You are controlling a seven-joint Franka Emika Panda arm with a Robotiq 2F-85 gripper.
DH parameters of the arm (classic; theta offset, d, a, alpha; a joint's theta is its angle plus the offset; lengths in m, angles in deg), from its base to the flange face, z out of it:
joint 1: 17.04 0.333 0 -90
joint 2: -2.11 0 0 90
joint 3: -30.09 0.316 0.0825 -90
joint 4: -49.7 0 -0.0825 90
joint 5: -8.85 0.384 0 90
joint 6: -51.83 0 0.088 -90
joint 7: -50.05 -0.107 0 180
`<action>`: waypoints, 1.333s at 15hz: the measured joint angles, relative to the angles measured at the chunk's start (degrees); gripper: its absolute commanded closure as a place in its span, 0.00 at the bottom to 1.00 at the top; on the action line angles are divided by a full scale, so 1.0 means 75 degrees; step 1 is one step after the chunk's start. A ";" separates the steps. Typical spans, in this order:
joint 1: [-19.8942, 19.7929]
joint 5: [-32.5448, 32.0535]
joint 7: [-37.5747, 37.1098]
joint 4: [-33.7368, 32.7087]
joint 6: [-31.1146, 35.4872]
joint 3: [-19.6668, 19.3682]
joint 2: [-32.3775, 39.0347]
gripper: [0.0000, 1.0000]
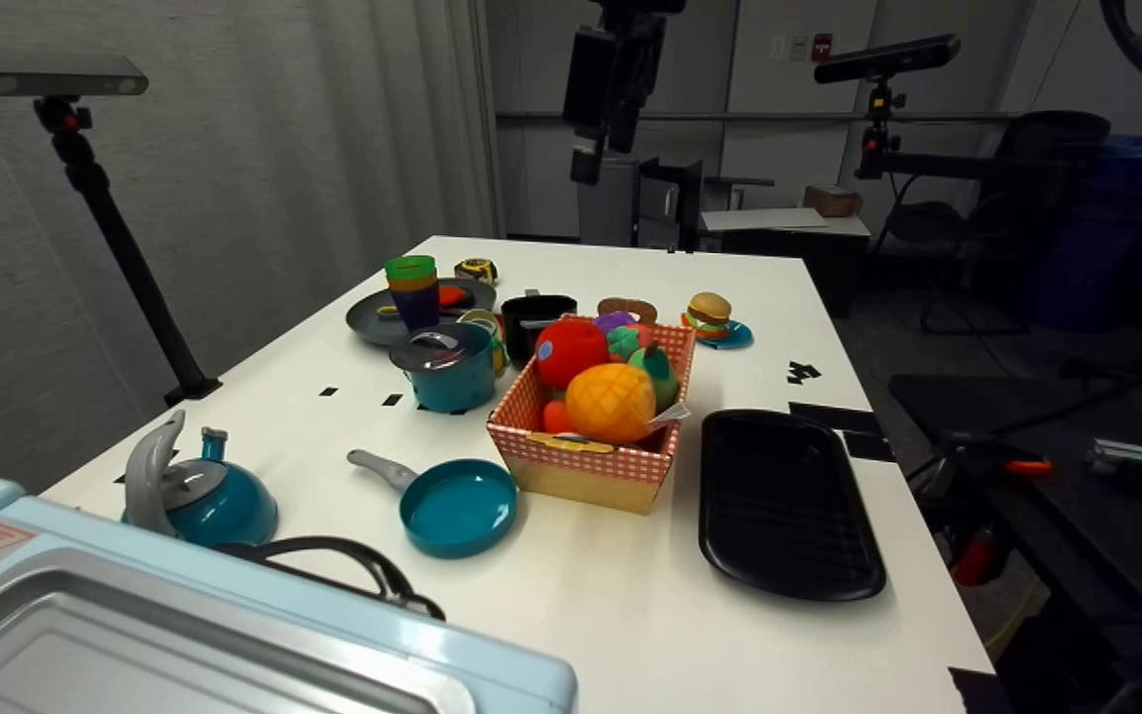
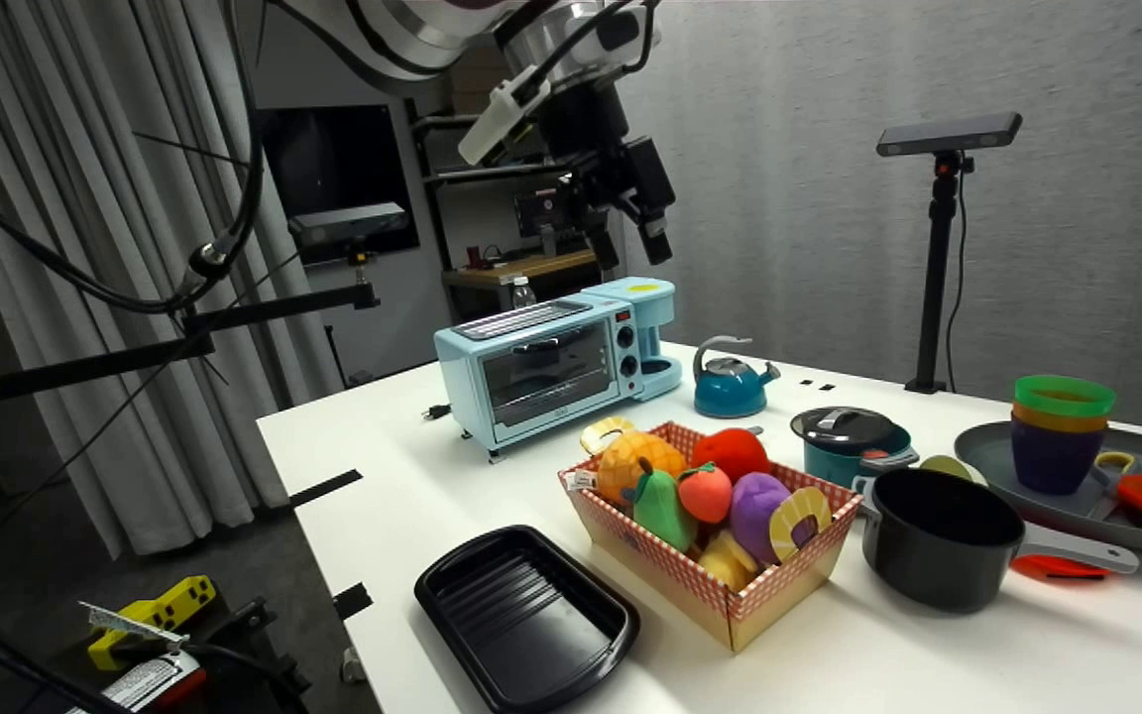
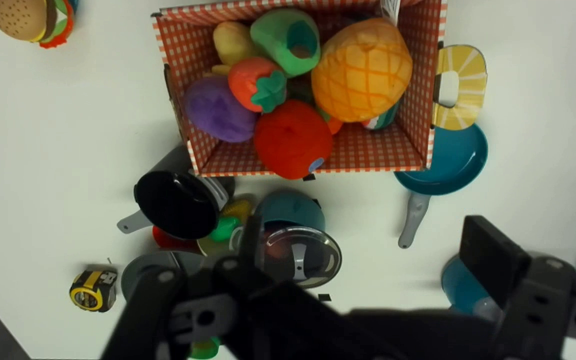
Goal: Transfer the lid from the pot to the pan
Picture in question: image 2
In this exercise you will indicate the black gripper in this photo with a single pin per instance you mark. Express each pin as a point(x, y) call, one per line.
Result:
point(592, 126)

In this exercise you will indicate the dark glass pot lid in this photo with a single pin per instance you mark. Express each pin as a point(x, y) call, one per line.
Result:
point(842, 427)

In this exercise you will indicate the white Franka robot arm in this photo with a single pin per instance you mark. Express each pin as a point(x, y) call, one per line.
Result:
point(387, 25)

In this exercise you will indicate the teal toy pot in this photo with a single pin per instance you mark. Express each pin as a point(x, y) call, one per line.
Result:
point(846, 467)

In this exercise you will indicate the light blue toaster oven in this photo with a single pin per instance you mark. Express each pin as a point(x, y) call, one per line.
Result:
point(543, 364)

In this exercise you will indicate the grey backdrop curtain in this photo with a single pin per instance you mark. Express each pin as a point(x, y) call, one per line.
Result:
point(781, 199)

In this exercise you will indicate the teal toy kettle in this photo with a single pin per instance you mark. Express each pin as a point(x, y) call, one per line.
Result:
point(727, 389)

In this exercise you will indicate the orange plush pumpkin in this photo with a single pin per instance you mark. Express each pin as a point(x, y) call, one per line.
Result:
point(634, 463)

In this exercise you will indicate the red plush tomato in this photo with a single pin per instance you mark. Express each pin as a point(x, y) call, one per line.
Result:
point(729, 455)

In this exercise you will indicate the red plush strawberry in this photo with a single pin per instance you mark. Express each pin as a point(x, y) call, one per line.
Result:
point(707, 496)

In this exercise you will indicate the green plush pear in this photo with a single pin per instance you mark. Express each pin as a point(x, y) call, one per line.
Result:
point(665, 513)

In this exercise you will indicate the purple plush eggplant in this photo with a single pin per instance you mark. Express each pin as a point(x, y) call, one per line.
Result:
point(753, 511)

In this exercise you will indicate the black monitor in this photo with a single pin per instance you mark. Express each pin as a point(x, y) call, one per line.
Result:
point(328, 173)

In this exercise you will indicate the purple yellow plush slice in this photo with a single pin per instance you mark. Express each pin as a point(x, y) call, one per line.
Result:
point(797, 520)

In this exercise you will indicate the yellow plush toy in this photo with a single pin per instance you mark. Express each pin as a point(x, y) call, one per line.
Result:
point(727, 561)

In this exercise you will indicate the red checkered cardboard basket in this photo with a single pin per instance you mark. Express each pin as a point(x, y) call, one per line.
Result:
point(675, 586)

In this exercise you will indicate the black boom pole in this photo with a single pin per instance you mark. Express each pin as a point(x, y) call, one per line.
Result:
point(279, 307)
point(69, 370)

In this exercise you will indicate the black table clamp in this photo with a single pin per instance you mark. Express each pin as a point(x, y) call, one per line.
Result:
point(355, 600)
point(328, 491)

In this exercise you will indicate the pale yellow toy slice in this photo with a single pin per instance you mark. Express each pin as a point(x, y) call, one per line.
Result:
point(953, 467)

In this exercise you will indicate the black baking tray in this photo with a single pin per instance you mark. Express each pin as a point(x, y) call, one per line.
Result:
point(517, 622)

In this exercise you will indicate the grey round serving tray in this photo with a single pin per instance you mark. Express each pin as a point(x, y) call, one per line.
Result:
point(993, 459)

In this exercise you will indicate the green plastic cup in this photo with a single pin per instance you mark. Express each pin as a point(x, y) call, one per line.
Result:
point(1064, 394)

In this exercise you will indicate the orange plastic cup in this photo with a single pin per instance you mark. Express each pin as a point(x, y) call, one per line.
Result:
point(1061, 422)

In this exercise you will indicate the purple plastic cup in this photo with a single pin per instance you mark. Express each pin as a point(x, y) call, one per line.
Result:
point(1053, 463)

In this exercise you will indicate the white pleated curtain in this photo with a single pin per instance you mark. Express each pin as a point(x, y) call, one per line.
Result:
point(98, 160)

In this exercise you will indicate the yellow hand tool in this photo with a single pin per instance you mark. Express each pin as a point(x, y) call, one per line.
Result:
point(158, 614)

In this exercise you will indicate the red and white device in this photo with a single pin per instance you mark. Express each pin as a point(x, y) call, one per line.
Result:
point(155, 678)

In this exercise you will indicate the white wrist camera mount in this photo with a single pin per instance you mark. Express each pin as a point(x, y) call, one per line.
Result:
point(498, 126)

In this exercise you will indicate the black camera stand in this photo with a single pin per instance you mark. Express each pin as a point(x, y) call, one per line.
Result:
point(937, 279)

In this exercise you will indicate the black bar camera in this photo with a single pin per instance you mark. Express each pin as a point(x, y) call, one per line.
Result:
point(950, 134)

